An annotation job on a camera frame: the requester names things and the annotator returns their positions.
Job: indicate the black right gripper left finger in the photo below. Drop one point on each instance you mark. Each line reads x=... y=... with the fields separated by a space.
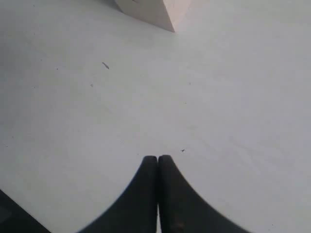
x=135 y=210

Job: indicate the large wooden cube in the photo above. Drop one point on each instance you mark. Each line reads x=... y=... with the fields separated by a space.
x=165 y=14

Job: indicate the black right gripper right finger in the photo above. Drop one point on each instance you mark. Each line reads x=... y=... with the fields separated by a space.
x=181 y=209

